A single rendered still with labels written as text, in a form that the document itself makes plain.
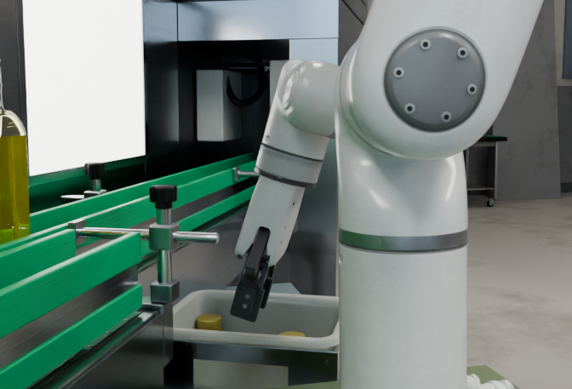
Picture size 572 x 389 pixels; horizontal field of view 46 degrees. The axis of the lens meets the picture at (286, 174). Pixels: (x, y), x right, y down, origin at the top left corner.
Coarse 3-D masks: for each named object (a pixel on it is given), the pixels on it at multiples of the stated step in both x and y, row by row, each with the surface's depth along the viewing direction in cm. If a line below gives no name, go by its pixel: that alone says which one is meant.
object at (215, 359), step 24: (192, 360) 77; (216, 360) 77; (240, 360) 76; (264, 360) 76; (288, 360) 75; (312, 360) 74; (336, 360) 74; (168, 384) 78; (192, 384) 78; (216, 384) 77; (240, 384) 77; (264, 384) 76; (288, 384) 75
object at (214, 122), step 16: (272, 64) 164; (208, 80) 170; (224, 80) 171; (240, 80) 185; (272, 80) 165; (208, 96) 170; (224, 96) 171; (240, 96) 186; (272, 96) 165; (208, 112) 171; (224, 112) 171; (240, 112) 186; (208, 128) 171; (224, 128) 172; (240, 128) 186
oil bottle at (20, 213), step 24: (0, 120) 65; (0, 144) 65; (24, 144) 69; (0, 168) 65; (24, 168) 69; (0, 192) 65; (24, 192) 69; (0, 216) 65; (24, 216) 69; (0, 240) 65
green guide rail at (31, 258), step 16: (48, 240) 67; (64, 240) 70; (0, 256) 59; (16, 256) 62; (32, 256) 64; (48, 256) 67; (64, 256) 70; (0, 272) 59; (16, 272) 62; (32, 272) 64; (0, 288) 59
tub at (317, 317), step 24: (192, 312) 90; (216, 312) 93; (264, 312) 92; (288, 312) 91; (312, 312) 90; (336, 312) 90; (192, 336) 77; (216, 336) 76; (240, 336) 76; (264, 336) 75; (288, 336) 75; (312, 336) 90; (336, 336) 75
